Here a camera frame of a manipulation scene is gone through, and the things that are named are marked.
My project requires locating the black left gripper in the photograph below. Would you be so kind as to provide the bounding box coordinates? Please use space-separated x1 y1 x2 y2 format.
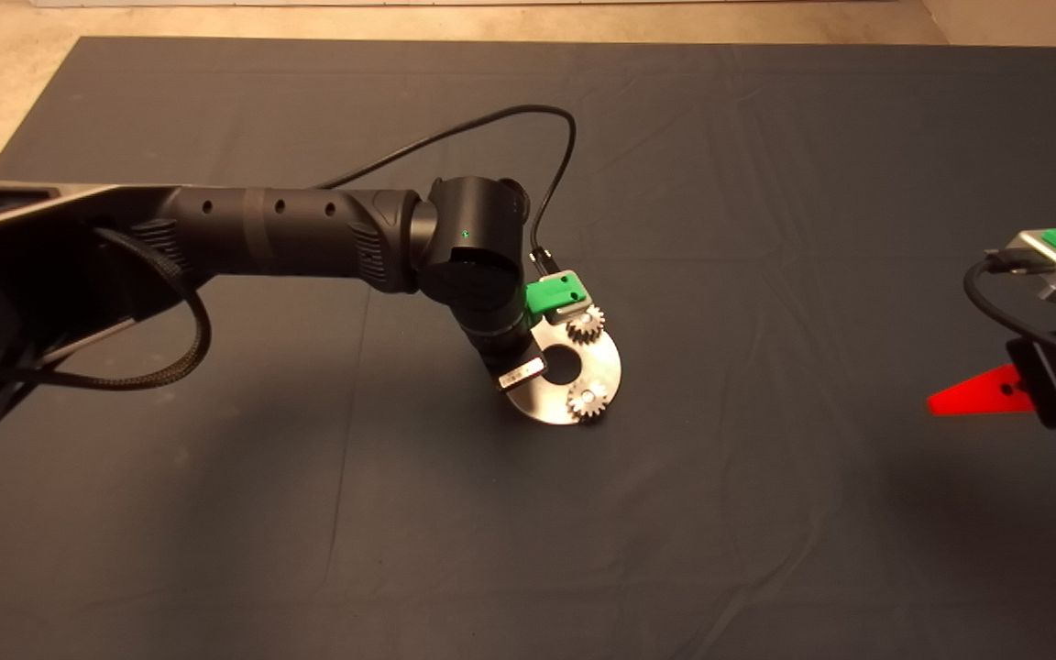
482 332 549 395

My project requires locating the small steel planetary gear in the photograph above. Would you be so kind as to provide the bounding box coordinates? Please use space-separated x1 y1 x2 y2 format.
566 306 608 347
566 379 611 424

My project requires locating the round metal carrier plate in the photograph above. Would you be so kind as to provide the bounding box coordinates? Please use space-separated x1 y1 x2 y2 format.
502 316 623 426

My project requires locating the dark grey table cloth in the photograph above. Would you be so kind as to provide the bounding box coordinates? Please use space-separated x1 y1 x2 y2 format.
0 37 1056 660

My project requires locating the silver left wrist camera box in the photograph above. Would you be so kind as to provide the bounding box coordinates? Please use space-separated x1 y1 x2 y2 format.
542 291 595 325

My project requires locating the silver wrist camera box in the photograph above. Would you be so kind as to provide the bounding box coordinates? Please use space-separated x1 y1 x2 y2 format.
986 229 1056 305
542 291 595 325

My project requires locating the green left camera mount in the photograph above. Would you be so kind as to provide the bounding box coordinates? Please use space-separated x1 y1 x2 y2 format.
525 271 591 318

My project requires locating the black right camera cable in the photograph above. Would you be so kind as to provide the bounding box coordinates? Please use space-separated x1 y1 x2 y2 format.
962 252 1056 373

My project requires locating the black camera cable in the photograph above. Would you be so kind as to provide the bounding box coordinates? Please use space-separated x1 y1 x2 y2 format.
962 252 1056 373
313 104 578 276

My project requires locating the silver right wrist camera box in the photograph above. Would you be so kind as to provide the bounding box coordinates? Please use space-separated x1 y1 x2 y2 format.
986 229 1056 305

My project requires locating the black left camera cable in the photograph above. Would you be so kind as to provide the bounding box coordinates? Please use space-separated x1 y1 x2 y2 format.
313 104 578 276

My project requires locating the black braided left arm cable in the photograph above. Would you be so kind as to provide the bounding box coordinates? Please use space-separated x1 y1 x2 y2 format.
0 227 214 392

